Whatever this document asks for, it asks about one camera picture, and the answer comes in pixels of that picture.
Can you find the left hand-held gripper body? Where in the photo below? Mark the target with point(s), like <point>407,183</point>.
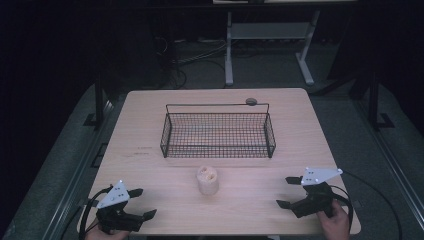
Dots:
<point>116,216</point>

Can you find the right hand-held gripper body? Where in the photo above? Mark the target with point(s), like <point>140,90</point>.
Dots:
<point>315,200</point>

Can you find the beige loofah piece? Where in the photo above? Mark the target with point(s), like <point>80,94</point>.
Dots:
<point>207,181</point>

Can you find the person's left hand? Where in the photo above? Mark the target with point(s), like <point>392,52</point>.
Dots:
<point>105,235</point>

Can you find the person's right hand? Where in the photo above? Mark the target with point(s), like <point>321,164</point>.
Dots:
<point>335,223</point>

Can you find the grey round table cap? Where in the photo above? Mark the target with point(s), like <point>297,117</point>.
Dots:
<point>251,101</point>

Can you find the aluminium floor rail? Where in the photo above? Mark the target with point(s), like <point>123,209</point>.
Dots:
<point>76,176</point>
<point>393,166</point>

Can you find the black metal stand post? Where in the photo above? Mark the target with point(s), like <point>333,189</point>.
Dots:
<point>374,100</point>
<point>99,100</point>

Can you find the white metal desk frame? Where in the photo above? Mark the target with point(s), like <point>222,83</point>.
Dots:
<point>266,31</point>

